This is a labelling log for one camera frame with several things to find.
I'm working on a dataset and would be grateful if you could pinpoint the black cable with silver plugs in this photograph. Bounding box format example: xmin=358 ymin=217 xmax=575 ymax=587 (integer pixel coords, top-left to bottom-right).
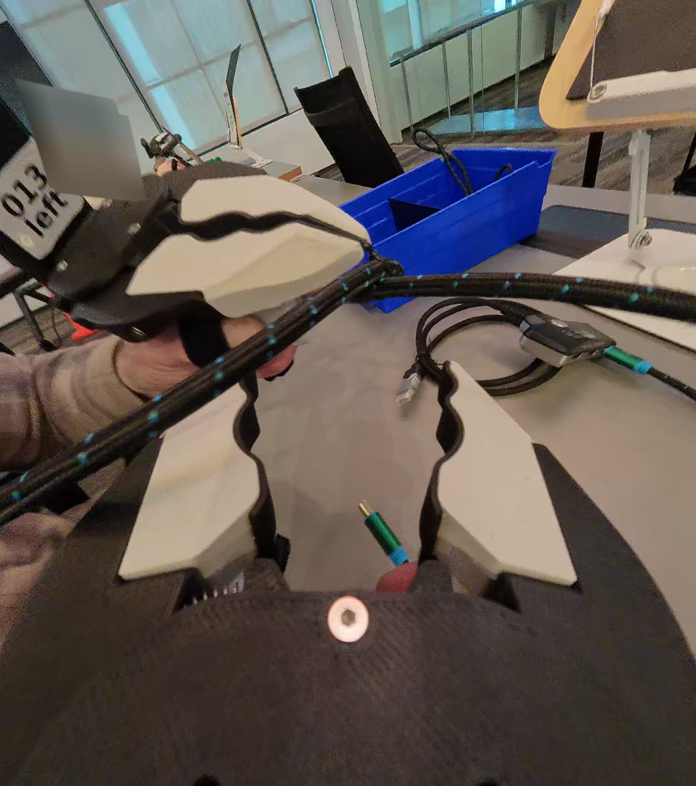
xmin=395 ymin=299 xmax=620 ymax=409

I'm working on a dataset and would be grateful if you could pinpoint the black high-back chair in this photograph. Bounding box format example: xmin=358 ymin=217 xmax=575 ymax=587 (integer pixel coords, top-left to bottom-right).
xmin=294 ymin=65 xmax=405 ymax=189

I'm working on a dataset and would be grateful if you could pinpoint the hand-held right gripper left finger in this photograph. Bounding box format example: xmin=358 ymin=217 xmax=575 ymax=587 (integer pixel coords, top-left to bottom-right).
xmin=119 ymin=375 xmax=279 ymax=582

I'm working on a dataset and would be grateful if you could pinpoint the person's left forearm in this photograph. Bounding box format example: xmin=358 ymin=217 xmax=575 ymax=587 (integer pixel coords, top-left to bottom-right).
xmin=0 ymin=338 xmax=142 ymax=482

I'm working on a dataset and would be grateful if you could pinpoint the black desk lamp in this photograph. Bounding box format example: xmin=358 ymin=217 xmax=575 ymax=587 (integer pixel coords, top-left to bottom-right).
xmin=222 ymin=43 xmax=264 ymax=156

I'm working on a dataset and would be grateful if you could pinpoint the blue plastic bin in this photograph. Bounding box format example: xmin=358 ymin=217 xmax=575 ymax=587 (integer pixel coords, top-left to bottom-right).
xmin=340 ymin=148 xmax=559 ymax=315

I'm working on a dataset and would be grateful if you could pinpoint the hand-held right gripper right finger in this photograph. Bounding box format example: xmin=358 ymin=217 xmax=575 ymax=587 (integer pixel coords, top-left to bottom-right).
xmin=422 ymin=360 xmax=579 ymax=599

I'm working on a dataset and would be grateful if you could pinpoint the black blue-bin divider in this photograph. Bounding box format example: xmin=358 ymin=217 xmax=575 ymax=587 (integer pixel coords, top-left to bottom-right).
xmin=386 ymin=197 xmax=442 ymax=235

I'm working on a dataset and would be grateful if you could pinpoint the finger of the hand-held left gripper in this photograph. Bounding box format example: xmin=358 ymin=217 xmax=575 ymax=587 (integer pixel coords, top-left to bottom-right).
xmin=125 ymin=219 xmax=369 ymax=323
xmin=164 ymin=170 xmax=374 ymax=246

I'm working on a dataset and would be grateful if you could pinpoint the person's left hand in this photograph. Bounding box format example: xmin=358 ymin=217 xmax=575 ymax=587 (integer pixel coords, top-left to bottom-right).
xmin=113 ymin=311 xmax=301 ymax=402

